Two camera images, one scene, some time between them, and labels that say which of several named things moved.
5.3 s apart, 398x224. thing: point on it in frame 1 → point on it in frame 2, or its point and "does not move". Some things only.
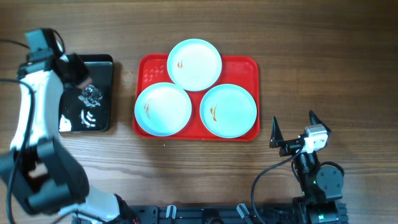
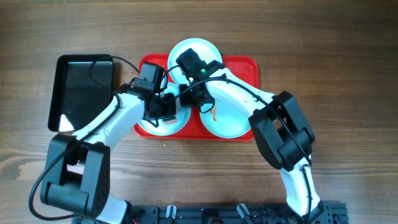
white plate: [228, 111] does not move
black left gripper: [73, 71] → [166, 112]
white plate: [194, 65] does not move
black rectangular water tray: [90, 108] does not move
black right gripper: [292, 147] → [193, 98]
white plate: [163, 109] does not move
